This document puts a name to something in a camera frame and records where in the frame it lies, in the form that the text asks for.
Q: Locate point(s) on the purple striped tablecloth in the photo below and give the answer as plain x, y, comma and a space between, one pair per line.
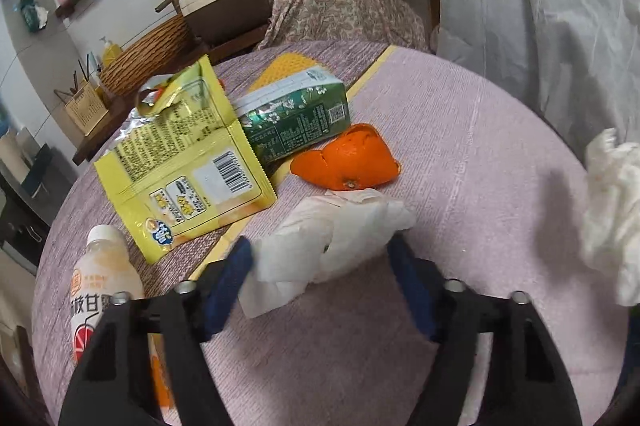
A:
75, 226

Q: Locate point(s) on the teal hanging packet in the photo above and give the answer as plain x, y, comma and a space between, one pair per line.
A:
30, 13

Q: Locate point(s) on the white drink bottle orange label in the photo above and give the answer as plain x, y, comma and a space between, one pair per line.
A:
105, 276

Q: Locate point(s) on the wicker basket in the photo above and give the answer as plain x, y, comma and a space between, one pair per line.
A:
145, 56

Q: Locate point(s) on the floral patterned cloth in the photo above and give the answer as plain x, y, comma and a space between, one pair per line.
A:
340, 11

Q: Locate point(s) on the white paper napkin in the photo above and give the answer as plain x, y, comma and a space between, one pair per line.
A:
320, 246

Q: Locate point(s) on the brown pot cream lid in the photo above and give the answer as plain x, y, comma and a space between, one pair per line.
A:
225, 13

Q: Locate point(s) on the white plastic sheet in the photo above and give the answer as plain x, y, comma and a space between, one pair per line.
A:
540, 31

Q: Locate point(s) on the yellow soap pump bottle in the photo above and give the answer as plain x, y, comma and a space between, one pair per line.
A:
111, 53

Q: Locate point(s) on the pink tablecloth yellow edge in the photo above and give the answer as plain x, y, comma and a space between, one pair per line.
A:
475, 186

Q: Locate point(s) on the beige chopstick holder box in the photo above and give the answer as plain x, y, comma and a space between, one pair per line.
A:
85, 108

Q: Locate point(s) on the dark cabinet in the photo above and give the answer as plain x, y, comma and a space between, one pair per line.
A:
25, 206

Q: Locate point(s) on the orange peel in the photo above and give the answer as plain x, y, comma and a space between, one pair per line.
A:
350, 156

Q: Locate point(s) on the yellow foam fruit net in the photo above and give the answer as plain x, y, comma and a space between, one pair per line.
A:
280, 68

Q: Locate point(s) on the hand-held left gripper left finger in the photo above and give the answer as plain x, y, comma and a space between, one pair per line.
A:
230, 281

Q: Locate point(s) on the white tissue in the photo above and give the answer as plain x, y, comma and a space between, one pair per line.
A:
610, 206

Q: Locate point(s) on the bundle of chopsticks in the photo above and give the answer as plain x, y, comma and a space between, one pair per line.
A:
82, 73

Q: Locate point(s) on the green floral drink carton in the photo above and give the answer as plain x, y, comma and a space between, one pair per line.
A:
295, 121

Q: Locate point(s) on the yellow snack bag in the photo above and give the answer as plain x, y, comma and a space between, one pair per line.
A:
190, 156

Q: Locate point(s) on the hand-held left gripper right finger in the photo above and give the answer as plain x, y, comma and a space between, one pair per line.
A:
407, 276

